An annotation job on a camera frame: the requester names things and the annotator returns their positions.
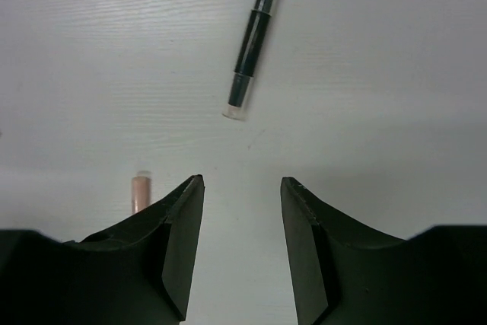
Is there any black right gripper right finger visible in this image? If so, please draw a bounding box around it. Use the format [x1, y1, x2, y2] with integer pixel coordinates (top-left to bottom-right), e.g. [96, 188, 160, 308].
[281, 177, 486, 324]

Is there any black concealer stick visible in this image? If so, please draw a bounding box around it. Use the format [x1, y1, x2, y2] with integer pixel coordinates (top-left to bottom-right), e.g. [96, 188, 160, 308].
[223, 0, 279, 120]

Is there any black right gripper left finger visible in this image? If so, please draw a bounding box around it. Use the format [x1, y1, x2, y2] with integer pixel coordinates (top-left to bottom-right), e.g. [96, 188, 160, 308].
[1, 175, 205, 324]

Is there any pink slim tube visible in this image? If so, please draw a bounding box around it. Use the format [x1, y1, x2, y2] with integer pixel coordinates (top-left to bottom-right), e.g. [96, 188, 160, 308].
[131, 170, 152, 215]

